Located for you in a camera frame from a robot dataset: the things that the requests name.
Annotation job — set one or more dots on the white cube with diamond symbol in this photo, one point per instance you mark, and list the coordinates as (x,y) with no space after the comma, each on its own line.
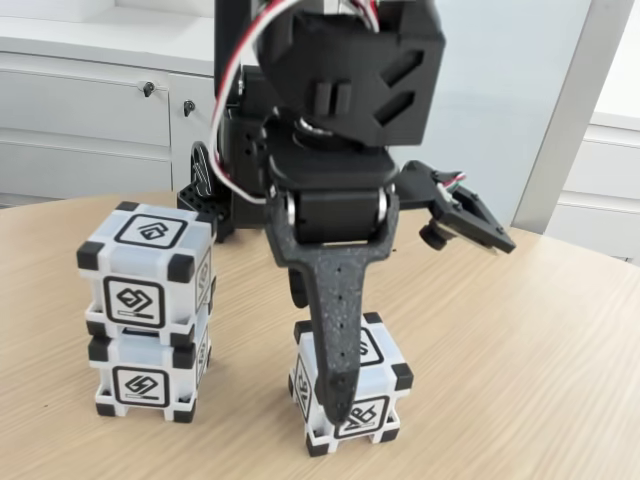
(150,260)

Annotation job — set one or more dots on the wrist camera module with mount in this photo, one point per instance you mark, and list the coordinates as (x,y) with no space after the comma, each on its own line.
(475,220)

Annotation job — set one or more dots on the grey metal frame post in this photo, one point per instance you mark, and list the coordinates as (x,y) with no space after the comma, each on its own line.
(572,115)

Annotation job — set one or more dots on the white cube with N symbol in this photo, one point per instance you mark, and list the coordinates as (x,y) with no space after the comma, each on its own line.
(145,360)

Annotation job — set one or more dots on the black cabinet key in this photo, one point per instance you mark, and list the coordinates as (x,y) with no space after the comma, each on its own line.
(148,89)
(188,107)

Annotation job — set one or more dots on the black disc with white lines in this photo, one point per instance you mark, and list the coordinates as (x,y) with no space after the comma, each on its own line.
(197,152)

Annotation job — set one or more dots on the white cube with X symbol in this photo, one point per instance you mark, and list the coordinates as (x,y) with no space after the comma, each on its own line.
(372,415)

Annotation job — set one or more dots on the white low cabinet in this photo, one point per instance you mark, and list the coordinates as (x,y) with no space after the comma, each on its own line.
(605,170)

